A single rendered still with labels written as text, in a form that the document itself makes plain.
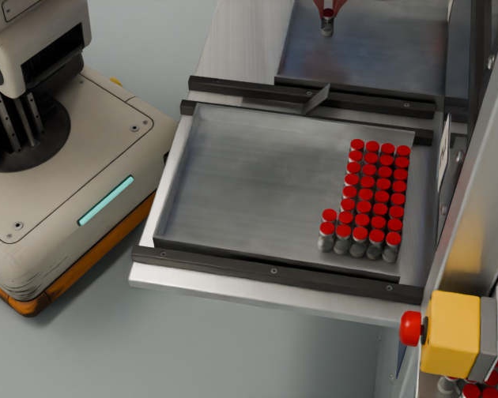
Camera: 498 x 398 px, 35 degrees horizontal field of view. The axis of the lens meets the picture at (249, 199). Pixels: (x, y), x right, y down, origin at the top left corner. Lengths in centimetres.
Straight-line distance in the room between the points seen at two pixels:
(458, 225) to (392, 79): 53
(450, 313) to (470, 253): 7
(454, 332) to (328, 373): 111
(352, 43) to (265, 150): 28
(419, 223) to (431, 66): 32
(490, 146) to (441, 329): 24
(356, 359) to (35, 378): 80
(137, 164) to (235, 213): 91
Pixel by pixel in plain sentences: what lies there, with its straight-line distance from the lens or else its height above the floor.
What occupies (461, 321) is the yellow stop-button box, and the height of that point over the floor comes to 103.
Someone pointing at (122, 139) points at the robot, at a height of 28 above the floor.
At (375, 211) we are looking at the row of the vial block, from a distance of 109.
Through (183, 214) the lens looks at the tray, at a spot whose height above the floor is 88.
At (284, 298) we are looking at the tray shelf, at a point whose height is 88.
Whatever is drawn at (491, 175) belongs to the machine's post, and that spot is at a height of 122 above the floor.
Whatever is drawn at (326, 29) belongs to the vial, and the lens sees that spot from 139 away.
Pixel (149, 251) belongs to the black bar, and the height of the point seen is 90.
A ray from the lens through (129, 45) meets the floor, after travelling 274.
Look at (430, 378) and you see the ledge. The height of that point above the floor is 88.
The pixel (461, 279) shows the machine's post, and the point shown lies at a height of 103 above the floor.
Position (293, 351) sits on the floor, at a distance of 200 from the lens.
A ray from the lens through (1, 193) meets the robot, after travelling 203.
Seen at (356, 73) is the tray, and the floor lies 88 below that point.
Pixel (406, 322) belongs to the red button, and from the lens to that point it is 91.
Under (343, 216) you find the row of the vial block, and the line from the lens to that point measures 108.
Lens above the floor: 180
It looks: 53 degrees down
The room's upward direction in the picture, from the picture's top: 2 degrees counter-clockwise
